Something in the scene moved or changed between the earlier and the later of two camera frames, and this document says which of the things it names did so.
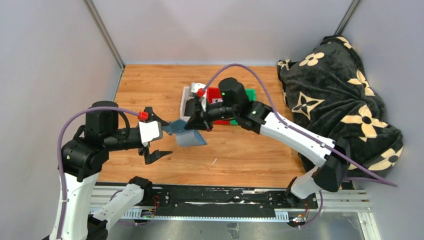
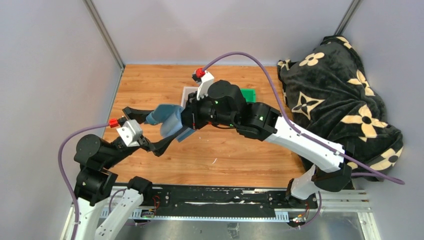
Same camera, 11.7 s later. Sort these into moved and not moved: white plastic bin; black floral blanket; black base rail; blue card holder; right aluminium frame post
Moved: blue card holder
Not moved: black base rail; black floral blanket; right aluminium frame post; white plastic bin
